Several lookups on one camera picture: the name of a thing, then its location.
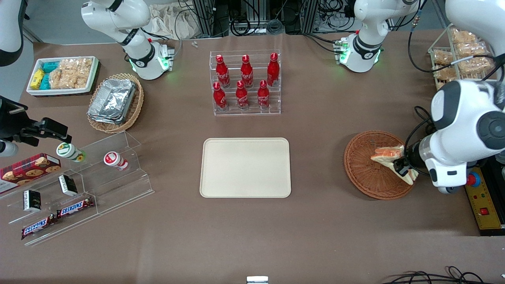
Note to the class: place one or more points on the clear acrylic bottle rack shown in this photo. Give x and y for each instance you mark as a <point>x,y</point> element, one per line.
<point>275,110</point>

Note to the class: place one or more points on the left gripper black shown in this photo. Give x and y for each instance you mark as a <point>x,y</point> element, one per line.
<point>412,156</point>

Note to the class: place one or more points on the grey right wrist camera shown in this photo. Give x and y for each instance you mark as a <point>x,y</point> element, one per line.
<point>8,149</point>

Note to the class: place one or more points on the red tartan cookie box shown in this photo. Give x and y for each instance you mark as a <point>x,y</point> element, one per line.
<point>27,169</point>

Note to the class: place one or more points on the aluminium frame post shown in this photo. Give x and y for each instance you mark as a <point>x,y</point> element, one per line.
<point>205,19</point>

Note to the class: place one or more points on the white crumpled cloth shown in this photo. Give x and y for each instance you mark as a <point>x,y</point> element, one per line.
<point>173,23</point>

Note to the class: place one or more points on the green white sunflower cup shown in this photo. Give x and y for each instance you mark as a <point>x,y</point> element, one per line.
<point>67,151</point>

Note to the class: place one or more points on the brown round wicker basket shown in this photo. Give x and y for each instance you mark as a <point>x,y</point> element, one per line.
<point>367,177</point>

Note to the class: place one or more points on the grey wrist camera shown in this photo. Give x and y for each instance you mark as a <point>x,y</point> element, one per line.
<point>8,149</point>
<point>449,189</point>

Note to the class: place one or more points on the white rectangular snack bin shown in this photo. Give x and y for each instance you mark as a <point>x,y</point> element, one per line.
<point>59,92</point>

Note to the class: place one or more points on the red white yogurt cup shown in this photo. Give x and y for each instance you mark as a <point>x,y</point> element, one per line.
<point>112,159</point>

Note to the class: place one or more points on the aluminium foil tray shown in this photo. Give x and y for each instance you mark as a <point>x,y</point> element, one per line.
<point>106,120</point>
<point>112,98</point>

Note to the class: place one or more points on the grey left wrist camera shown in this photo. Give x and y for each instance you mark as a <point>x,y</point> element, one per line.
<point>449,189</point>

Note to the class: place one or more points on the light wicker basket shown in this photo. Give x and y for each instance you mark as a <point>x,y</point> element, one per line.
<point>110,128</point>

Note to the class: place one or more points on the small black snack box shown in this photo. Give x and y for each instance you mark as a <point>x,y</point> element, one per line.
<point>68,185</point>
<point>32,200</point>

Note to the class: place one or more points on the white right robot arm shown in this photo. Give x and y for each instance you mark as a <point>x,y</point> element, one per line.
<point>142,59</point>

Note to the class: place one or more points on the clear acrylic stepped stand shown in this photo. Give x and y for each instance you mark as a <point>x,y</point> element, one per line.
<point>118,185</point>

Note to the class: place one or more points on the Snickers chocolate bar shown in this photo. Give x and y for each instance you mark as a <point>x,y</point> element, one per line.
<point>37,227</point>
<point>75,207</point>

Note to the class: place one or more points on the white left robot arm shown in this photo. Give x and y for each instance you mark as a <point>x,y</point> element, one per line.
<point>461,130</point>

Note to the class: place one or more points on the teal snack packet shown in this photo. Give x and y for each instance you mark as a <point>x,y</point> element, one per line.
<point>45,82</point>
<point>50,67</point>

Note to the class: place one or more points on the red cola bottle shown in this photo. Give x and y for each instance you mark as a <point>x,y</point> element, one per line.
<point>223,73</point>
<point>273,71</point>
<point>242,96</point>
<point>219,98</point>
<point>247,73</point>
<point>263,96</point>

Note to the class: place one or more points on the yellow black emergency stop box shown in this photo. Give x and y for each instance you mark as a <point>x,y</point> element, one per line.
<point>485,213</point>

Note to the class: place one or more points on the clear rice cracker bag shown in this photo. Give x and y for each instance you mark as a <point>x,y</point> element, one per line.
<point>67,81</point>
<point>77,65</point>

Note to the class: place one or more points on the yellow snack packet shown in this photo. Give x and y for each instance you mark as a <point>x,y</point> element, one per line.
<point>37,79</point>

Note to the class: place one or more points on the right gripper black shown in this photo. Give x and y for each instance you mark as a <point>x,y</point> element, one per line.
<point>12,123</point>

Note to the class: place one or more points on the triangular sandwich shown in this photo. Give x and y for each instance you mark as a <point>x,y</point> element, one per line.
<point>384,156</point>

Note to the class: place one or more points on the clear bag of pastries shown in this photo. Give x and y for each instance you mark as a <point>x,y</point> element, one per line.
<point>446,73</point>
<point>463,35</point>
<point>471,49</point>
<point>475,66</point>
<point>442,57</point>

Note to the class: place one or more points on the cream rectangular tray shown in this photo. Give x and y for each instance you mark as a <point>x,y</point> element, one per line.
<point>244,167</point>

